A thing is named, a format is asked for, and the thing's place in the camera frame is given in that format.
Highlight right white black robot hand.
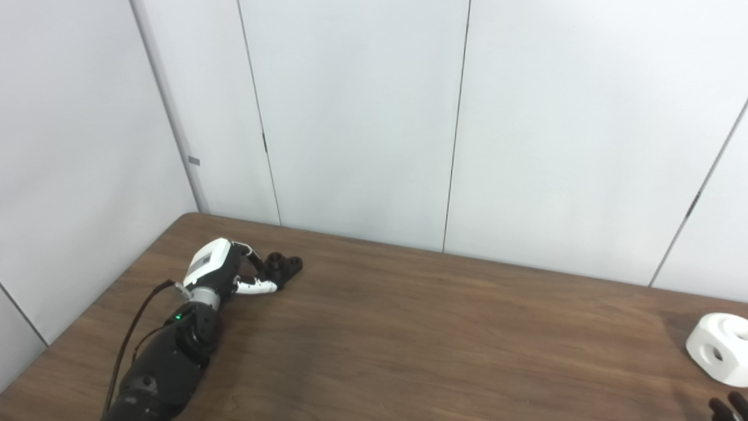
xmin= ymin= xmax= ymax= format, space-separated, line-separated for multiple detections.
xmin=708 ymin=391 xmax=748 ymax=421

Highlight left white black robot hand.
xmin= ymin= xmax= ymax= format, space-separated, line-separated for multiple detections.
xmin=183 ymin=237 xmax=279 ymax=300

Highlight round white plastic piece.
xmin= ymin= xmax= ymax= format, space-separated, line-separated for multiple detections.
xmin=685 ymin=313 xmax=748 ymax=388

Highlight black flanged holder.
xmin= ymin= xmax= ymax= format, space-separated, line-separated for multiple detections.
xmin=261 ymin=252 xmax=304 ymax=291

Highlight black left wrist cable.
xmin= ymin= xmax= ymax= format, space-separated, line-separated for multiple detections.
xmin=102 ymin=279 xmax=191 ymax=416

